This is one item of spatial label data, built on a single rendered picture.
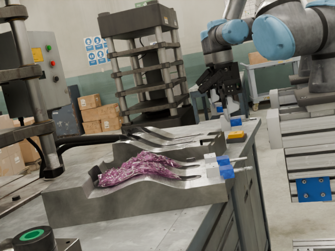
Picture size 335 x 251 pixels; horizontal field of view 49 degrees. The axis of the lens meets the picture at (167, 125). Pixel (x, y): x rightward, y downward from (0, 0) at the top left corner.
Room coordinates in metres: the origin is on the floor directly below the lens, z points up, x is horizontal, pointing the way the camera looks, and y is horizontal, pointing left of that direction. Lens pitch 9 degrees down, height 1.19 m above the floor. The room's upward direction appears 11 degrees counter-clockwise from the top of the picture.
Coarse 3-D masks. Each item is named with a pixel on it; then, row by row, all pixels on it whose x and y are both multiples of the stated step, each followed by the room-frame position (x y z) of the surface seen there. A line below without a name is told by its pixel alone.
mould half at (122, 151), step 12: (144, 132) 1.49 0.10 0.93; (156, 132) 1.52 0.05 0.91; (168, 132) 1.56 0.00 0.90; (192, 132) 1.51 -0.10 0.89; (204, 132) 1.44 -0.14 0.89; (120, 144) 1.35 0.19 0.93; (132, 144) 1.34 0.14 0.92; (144, 144) 1.36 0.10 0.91; (192, 144) 1.28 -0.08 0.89; (204, 144) 1.24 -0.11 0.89; (216, 144) 1.33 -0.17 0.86; (108, 156) 1.48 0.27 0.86; (120, 156) 1.36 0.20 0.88; (132, 156) 1.34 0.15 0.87; (168, 156) 1.28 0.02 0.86; (180, 156) 1.27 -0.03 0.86; (192, 156) 1.25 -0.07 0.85; (216, 156) 1.30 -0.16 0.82; (108, 168) 1.38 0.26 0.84
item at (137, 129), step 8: (136, 128) 1.50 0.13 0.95; (144, 128) 1.53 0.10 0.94; (120, 136) 1.41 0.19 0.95; (128, 136) 1.44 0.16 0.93; (136, 136) 1.42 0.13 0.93; (160, 136) 1.49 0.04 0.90; (184, 136) 1.46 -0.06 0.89; (192, 136) 1.44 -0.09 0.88; (152, 144) 1.39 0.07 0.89; (160, 144) 1.39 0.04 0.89; (168, 144) 1.38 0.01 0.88; (176, 144) 1.36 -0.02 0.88; (184, 144) 1.31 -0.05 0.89
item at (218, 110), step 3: (219, 102) 1.77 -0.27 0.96; (210, 105) 1.75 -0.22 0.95; (216, 105) 1.73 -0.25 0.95; (219, 105) 1.74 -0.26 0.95; (210, 108) 1.75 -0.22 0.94; (216, 108) 1.73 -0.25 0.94; (219, 108) 1.71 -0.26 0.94; (222, 108) 1.70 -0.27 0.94; (213, 111) 1.74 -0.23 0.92; (216, 111) 1.73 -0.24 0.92; (219, 111) 1.72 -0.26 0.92; (222, 111) 1.70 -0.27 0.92; (213, 114) 1.74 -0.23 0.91; (216, 114) 1.73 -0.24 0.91; (219, 114) 1.74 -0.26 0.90
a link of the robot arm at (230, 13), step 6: (228, 0) 1.54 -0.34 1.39; (234, 0) 1.52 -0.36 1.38; (240, 0) 1.52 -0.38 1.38; (246, 0) 1.54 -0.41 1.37; (228, 6) 1.54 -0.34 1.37; (234, 6) 1.52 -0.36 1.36; (240, 6) 1.52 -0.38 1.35; (228, 12) 1.54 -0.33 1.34; (234, 12) 1.53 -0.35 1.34; (240, 12) 1.53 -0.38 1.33; (228, 18) 1.54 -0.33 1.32; (234, 18) 1.53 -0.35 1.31; (240, 18) 1.55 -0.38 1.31
